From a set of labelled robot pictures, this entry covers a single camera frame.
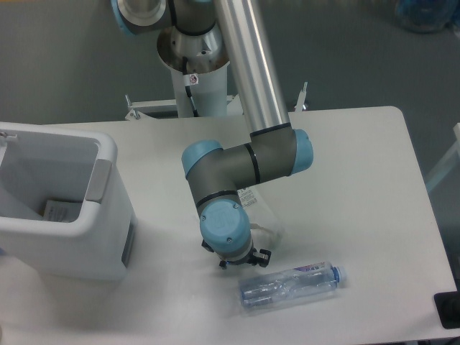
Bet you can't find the white plastic bag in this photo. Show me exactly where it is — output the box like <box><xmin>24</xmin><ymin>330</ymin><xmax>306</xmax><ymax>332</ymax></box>
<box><xmin>236</xmin><ymin>185</ymin><xmax>285</xmax><ymax>252</ymax></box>

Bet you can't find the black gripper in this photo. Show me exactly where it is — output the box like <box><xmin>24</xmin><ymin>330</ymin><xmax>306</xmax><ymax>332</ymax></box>
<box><xmin>201</xmin><ymin>240</ymin><xmax>272</xmax><ymax>269</ymax></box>

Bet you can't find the white pedestal base frame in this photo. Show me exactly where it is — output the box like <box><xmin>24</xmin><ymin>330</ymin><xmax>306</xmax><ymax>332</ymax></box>
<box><xmin>125</xmin><ymin>81</ymin><xmax>309</xmax><ymax>121</ymax></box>

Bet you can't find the paper scrap inside can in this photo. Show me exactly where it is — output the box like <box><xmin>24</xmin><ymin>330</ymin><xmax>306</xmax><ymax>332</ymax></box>
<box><xmin>42</xmin><ymin>200</ymin><xmax>83</xmax><ymax>223</ymax></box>

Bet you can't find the blue bag on floor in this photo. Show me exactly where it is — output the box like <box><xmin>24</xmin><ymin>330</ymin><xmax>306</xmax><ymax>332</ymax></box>
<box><xmin>395</xmin><ymin>1</ymin><xmax>459</xmax><ymax>34</ymax></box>

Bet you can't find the white trash can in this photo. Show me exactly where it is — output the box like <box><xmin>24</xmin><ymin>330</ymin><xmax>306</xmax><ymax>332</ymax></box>
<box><xmin>1</xmin><ymin>122</ymin><xmax>136</xmax><ymax>280</ymax></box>

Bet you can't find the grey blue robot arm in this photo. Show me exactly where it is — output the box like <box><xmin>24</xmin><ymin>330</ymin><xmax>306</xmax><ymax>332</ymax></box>
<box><xmin>111</xmin><ymin>1</ymin><xmax>313</xmax><ymax>268</ymax></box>

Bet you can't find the white frame at right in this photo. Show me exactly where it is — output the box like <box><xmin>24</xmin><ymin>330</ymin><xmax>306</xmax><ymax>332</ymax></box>
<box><xmin>425</xmin><ymin>123</ymin><xmax>459</xmax><ymax>193</ymax></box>

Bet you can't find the crushed clear plastic bottle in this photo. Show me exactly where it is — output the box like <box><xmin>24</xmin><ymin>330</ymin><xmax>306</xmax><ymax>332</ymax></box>
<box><xmin>239</xmin><ymin>262</ymin><xmax>348</xmax><ymax>310</ymax></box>

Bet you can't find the black cable on pedestal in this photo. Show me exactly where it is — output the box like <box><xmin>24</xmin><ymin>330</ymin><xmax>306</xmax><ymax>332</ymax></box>
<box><xmin>182</xmin><ymin>57</ymin><xmax>201</xmax><ymax>118</ymax></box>

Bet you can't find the black device at edge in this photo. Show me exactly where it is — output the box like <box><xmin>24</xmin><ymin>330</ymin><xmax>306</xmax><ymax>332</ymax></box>
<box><xmin>433</xmin><ymin>291</ymin><xmax>459</xmax><ymax>329</ymax></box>

